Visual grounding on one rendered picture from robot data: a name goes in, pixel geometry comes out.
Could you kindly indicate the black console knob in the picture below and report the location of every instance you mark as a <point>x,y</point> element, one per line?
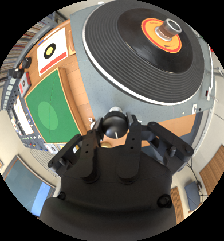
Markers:
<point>18,73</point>
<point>27,62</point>

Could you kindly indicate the red grey tape cartridge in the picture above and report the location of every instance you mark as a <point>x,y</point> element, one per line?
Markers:
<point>25,84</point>

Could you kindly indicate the grey perforated panel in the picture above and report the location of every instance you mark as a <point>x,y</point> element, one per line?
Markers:
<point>42,159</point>

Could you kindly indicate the silver brown spindle adapter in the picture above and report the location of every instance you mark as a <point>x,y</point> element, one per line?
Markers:
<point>167,29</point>

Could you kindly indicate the blue padded panel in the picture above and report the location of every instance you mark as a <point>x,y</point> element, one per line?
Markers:
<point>192,195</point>

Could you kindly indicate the silver round knob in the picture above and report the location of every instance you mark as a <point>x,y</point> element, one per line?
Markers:
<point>115,109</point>

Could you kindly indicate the white small lever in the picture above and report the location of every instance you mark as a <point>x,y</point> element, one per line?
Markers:
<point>91,122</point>

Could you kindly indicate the wooden tray green felt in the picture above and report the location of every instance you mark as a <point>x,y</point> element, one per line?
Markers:
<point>46,95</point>

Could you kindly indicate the white paper sheet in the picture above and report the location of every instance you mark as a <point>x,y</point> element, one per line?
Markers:
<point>23,116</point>

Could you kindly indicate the grey mixing console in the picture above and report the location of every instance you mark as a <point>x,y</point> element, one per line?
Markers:
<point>9,103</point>

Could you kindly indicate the white tape cartridge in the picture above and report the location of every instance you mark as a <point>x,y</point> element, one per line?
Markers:
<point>52,148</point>

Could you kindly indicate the small red switch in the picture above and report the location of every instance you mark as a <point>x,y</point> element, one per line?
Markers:
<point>206,93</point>

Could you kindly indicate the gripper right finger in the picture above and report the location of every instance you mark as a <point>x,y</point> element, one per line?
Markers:
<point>133,145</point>

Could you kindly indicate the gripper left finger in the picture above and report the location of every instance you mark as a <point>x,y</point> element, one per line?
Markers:
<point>86,149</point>

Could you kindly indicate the black ribbed turntable platter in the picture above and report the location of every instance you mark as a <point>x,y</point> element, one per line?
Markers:
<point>113,49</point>

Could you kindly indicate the brass round weight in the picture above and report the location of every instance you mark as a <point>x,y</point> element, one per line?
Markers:
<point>106,145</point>

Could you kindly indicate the wooden slatted wall panel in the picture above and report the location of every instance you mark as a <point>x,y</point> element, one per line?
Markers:
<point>214,168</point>
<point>177,204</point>

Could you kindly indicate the yellow tape cartridge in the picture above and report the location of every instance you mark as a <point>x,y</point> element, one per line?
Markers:
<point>61,146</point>

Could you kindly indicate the black microphone stand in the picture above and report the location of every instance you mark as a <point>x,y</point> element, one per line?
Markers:
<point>194,177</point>

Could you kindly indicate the grey turntable body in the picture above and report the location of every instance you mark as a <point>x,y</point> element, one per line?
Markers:
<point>98,80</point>

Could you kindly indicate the blue grey window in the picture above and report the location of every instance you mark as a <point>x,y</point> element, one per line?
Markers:
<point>23,183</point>

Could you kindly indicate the black round knob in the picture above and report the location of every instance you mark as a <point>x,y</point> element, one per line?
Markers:
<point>113,125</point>

